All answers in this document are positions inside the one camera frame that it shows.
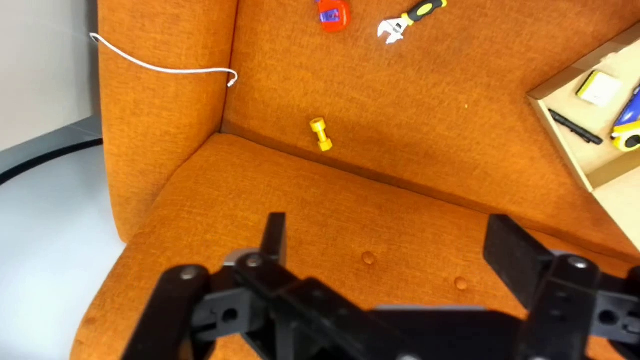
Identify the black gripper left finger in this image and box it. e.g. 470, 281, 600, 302
121, 210, 366, 360

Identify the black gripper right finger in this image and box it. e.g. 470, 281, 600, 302
482, 212, 640, 360

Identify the small yellow white box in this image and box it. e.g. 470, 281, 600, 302
575, 68, 624, 109

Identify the round white panel black rim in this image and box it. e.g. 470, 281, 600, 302
0, 135, 128, 360

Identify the black marker pen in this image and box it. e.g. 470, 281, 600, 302
546, 105, 607, 148

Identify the blue yellow tape measure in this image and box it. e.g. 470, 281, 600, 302
610, 83, 640, 153

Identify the small yellow toy dumbbell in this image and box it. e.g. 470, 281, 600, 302
309, 115, 336, 153

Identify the orange fabric sofa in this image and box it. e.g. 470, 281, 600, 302
70, 0, 640, 360

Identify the white cabinet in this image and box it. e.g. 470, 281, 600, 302
0, 0, 102, 151

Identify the thin white cable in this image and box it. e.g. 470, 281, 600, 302
89, 29, 240, 89

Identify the yellow-black handled adjustable wrench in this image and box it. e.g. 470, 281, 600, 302
377, 0, 451, 45

